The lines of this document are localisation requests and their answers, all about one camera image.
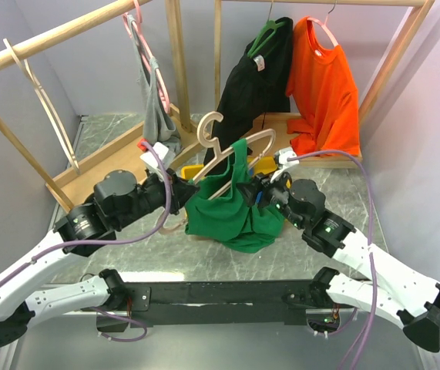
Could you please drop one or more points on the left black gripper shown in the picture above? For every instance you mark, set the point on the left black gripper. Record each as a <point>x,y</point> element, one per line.
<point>180,190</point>

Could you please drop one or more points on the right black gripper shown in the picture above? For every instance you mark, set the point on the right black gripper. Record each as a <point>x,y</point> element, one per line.
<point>249,190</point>

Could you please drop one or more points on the green tank top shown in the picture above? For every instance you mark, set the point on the green tank top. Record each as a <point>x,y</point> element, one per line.
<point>218,211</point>

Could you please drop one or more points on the wooden hanger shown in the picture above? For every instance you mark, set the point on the wooden hanger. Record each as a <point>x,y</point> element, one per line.
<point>209,142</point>
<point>47,105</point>

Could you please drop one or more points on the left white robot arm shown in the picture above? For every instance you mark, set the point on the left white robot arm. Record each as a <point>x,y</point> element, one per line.
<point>115,203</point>

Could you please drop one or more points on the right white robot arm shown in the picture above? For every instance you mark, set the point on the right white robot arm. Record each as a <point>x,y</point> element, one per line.
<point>392,291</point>

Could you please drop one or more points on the grey tank top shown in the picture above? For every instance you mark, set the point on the grey tank top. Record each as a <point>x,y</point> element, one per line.
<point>158,126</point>

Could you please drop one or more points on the green hanger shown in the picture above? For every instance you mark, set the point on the green hanger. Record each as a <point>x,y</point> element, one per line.
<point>265,34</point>

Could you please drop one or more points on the pink hanger right rack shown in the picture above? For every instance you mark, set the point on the pink hanger right rack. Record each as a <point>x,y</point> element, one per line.
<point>323,25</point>

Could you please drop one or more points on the pink hanger rack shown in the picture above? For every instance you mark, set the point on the pink hanger rack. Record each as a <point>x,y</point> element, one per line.
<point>144,54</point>
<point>323,25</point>

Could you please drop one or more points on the pink hanger left rack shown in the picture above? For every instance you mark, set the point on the pink hanger left rack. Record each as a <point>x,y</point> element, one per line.
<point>144,54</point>

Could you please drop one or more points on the blue garment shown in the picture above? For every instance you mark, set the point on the blue garment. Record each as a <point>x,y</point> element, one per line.
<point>260,199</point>

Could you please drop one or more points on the yellow plastic tray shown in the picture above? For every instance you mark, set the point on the yellow plastic tray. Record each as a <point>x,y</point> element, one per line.
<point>265,165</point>

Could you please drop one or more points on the left wooden clothes rack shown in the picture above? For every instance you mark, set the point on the left wooden clothes rack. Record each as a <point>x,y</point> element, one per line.
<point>69,187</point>

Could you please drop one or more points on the wooden clothes rack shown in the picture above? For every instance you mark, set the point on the wooden clothes rack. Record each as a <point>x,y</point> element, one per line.
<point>69,187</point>
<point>418,11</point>

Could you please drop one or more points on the right wooden clothes rack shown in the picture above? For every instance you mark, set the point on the right wooden clothes rack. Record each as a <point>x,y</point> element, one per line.
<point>418,11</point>

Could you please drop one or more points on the black t-shirt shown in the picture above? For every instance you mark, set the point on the black t-shirt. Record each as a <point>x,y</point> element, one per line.
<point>250,92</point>

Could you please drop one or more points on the orange t-shirt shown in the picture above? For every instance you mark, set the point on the orange t-shirt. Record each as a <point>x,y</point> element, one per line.
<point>326,96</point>

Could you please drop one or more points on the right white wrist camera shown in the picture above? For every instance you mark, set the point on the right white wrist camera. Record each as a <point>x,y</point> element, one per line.
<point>284,159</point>

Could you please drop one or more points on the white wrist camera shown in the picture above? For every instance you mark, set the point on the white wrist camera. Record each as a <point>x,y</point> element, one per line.
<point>165,154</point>
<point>284,159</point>

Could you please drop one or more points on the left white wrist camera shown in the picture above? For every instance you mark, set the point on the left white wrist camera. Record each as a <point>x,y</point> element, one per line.
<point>165,154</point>

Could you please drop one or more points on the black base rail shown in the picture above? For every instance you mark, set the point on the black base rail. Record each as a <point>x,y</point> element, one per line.
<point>219,302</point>

